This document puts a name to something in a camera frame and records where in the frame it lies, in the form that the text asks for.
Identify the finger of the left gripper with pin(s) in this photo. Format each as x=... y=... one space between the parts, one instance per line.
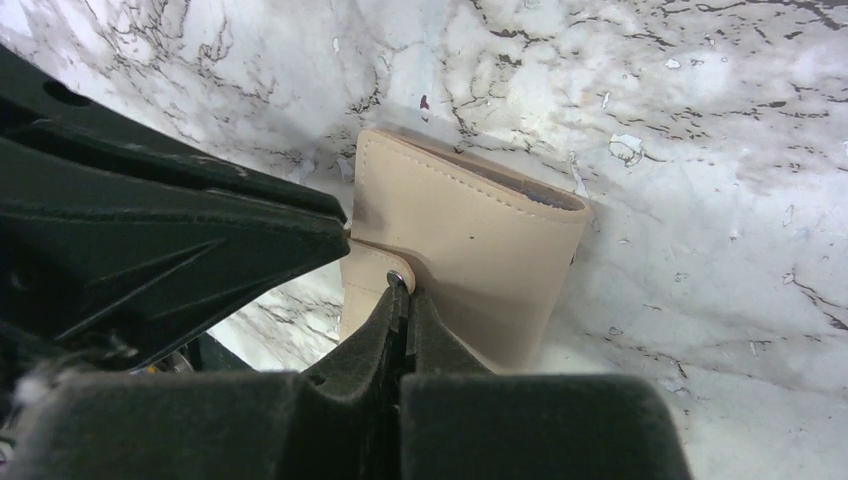
x=41 y=113
x=123 y=253

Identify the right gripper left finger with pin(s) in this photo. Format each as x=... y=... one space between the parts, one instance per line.
x=336 y=420

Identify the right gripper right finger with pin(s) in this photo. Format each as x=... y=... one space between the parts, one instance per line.
x=460 y=421

